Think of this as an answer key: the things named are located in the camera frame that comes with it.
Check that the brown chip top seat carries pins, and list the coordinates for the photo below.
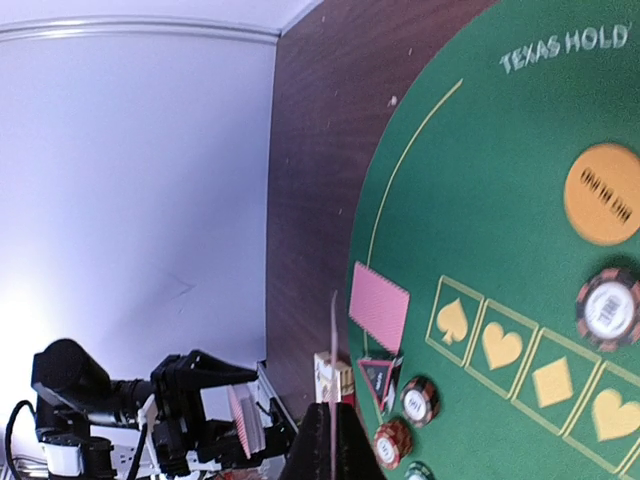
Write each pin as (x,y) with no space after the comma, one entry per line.
(607,309)

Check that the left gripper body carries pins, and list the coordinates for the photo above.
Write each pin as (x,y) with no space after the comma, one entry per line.
(182,426)

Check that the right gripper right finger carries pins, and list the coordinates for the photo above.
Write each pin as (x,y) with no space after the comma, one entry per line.
(353,456)

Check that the red chip pile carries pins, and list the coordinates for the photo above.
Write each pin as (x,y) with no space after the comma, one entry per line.
(392,442)

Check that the green chip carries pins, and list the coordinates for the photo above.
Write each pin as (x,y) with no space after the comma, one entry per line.
(418,471)

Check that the red-backed card deck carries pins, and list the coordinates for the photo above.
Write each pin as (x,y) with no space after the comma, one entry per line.
(247,419)

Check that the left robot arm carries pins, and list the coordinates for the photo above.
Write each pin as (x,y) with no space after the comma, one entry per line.
(81,413)

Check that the orange big blind button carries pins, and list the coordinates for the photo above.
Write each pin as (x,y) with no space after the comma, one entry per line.
(601,194)

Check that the round green poker mat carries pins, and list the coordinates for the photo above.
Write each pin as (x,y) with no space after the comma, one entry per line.
(463,207)

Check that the black red all-in triangle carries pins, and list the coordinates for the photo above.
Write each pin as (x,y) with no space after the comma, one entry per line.
(381,376)

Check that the card deck box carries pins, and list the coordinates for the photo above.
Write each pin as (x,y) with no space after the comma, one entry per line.
(333,380)

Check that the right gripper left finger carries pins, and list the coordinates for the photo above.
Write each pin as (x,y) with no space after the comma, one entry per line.
(309,457)

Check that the single red-backed card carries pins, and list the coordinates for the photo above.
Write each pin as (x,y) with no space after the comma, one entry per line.
(379,306)

